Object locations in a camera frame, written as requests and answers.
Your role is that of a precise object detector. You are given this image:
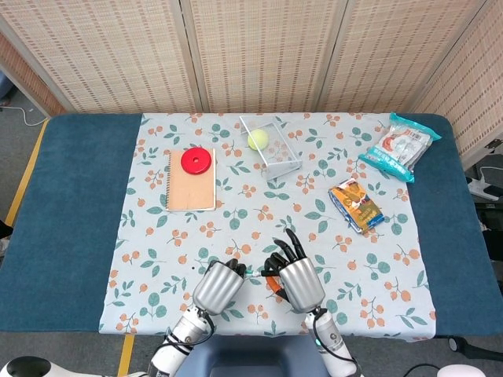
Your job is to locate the white power strip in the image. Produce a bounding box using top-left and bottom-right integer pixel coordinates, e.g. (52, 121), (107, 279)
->
(466, 167), (503, 202)

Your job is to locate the red plastic disc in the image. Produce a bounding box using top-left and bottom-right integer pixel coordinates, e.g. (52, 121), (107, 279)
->
(180, 147), (214, 174)

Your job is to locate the right white robot shoulder housing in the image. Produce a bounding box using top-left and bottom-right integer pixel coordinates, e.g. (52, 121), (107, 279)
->
(437, 361), (479, 377)

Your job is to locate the bamboo folding screen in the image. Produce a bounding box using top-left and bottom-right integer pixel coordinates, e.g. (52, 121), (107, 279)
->
(0, 0), (503, 168)

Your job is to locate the yellow blue snack packet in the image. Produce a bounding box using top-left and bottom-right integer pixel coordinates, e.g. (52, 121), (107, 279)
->
(328, 178), (385, 235)

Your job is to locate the black table knob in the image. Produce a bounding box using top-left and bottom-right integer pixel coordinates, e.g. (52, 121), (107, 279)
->
(449, 336), (472, 354)

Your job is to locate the white floor cable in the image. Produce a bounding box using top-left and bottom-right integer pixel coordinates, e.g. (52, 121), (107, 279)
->
(0, 104), (50, 127)

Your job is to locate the floral print tablecloth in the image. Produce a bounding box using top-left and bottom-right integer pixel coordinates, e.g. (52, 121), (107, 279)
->
(97, 112), (438, 339)

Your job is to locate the teal white snack bag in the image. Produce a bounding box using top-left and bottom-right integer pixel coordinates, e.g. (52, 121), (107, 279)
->
(357, 112), (442, 185)

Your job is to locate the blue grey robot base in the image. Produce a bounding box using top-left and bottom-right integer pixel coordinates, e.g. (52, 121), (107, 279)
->
(163, 335), (333, 377)

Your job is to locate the white wire basket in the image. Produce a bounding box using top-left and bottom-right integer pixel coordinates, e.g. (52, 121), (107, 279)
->
(239, 114), (304, 181)

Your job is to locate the yellow tennis ball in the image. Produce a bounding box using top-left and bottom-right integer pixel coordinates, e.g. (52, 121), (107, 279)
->
(247, 129), (270, 151)

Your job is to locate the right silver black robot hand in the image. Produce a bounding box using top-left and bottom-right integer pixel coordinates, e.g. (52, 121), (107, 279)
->
(263, 228), (326, 314)

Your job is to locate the dark blue table cover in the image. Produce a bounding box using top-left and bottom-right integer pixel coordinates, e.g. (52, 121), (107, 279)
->
(0, 112), (503, 339)

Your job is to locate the left white robot shoulder housing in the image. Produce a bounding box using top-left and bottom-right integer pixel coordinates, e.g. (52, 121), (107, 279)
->
(0, 355), (53, 377)

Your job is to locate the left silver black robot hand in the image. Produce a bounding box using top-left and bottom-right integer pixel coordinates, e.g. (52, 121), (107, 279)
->
(191, 258), (248, 317)

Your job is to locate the black floor cable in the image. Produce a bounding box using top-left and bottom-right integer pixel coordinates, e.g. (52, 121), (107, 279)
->
(404, 363), (441, 377)

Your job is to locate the brown spiral notebook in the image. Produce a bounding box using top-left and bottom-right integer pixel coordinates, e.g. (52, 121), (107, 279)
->
(163, 148), (218, 213)

